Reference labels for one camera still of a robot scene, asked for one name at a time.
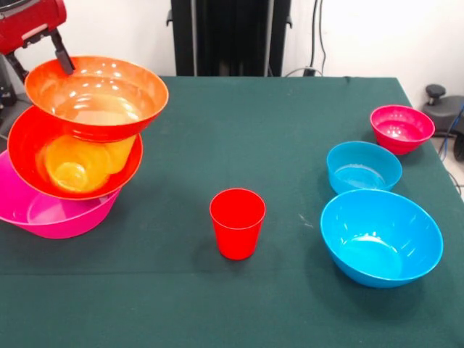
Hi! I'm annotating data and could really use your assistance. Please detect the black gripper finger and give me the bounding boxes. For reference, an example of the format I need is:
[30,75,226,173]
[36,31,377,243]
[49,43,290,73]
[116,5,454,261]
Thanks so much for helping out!
[5,51,30,80]
[49,28,76,76]

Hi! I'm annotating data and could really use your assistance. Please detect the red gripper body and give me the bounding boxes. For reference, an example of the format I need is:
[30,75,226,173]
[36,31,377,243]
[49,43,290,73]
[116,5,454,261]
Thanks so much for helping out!
[0,0,68,55]

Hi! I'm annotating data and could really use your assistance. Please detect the orange-red bowl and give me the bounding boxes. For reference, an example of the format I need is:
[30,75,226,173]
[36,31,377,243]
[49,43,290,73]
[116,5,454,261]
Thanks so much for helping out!
[24,55,170,144]
[7,107,144,201]

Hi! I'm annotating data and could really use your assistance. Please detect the orange cup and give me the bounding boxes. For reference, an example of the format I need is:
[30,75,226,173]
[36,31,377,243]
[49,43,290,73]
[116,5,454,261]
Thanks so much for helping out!
[43,135,112,194]

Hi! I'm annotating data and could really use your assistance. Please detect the yellow cup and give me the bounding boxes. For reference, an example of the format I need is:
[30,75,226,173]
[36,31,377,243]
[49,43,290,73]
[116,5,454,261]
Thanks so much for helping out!
[104,134,137,175]

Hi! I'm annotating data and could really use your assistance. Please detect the large blue bowl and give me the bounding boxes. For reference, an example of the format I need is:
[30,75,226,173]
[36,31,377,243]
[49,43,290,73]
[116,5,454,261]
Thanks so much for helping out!
[320,188,444,289]

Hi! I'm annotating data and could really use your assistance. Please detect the large pink bowl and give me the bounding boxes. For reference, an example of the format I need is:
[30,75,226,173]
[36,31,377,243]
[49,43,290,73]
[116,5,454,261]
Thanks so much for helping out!
[0,149,123,240]

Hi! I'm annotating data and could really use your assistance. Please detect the red cup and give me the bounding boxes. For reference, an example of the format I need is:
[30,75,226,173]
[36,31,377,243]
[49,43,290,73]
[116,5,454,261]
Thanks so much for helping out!
[209,188,267,260]

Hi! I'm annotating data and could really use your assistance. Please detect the dark green tablecloth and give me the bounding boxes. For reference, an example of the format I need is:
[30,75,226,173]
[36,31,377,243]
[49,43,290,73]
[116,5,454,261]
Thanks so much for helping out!
[0,75,464,348]

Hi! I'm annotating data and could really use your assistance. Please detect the small blue bowl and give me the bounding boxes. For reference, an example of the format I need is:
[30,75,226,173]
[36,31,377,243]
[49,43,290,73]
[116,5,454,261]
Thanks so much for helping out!
[326,141,403,195]

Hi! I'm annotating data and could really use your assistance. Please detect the small magenta bowl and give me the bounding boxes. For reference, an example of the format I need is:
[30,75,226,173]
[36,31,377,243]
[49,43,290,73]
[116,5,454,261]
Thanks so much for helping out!
[370,104,436,157]

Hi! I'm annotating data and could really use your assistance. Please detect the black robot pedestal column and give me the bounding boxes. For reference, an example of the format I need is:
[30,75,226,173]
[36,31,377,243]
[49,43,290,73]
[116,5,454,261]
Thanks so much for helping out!
[170,0,293,77]

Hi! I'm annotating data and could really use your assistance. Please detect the black cable with adapter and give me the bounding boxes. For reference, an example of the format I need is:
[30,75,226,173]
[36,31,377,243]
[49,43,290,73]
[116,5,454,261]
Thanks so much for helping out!
[286,0,329,78]

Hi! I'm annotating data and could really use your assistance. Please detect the blue cable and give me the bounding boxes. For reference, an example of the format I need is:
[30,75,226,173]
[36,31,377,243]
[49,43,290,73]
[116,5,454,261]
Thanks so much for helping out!
[437,103,464,162]

